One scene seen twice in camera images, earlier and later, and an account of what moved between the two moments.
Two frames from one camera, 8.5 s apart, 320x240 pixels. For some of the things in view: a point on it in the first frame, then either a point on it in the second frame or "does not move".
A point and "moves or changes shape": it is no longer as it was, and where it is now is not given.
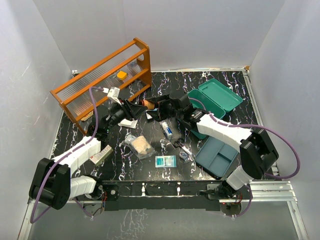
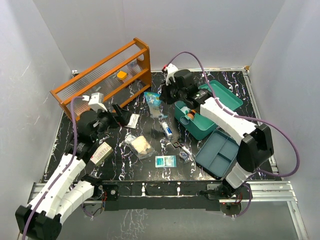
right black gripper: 162,106 → 164,95
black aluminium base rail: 161,195 does not move
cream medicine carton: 97,158 does not move
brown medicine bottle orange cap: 150,105 moves or changes shape
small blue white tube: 167,130 does not move
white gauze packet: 128,123 does not move
